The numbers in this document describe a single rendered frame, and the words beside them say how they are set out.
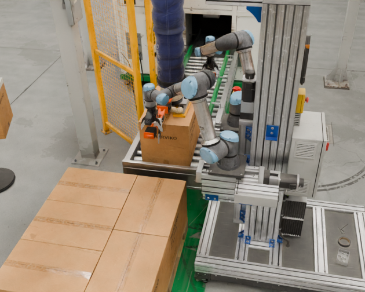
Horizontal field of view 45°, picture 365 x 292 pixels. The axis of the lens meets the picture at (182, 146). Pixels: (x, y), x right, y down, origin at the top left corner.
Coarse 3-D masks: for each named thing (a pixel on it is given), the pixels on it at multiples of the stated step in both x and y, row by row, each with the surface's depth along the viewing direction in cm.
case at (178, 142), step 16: (144, 112) 352; (192, 112) 350; (144, 128) 343; (176, 128) 337; (192, 128) 352; (144, 144) 352; (160, 144) 349; (176, 144) 346; (192, 144) 360; (144, 160) 362; (160, 160) 359; (176, 160) 355
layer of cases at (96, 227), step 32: (64, 192) 337; (96, 192) 336; (128, 192) 335; (160, 192) 334; (32, 224) 310; (64, 224) 309; (96, 224) 308; (128, 224) 308; (160, 224) 307; (32, 256) 287; (64, 256) 286; (96, 256) 285; (128, 256) 285; (160, 256) 284; (0, 288) 267; (32, 288) 266; (64, 288) 266; (96, 288) 265; (128, 288) 265; (160, 288) 288
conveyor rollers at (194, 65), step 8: (184, 56) 533; (192, 56) 532; (192, 64) 516; (200, 64) 515; (192, 72) 502; (224, 72) 495; (216, 80) 482; (224, 80) 480; (208, 96) 454; (208, 104) 439; (216, 104) 438; (216, 112) 432; (200, 136) 396; (200, 144) 383; (192, 160) 368
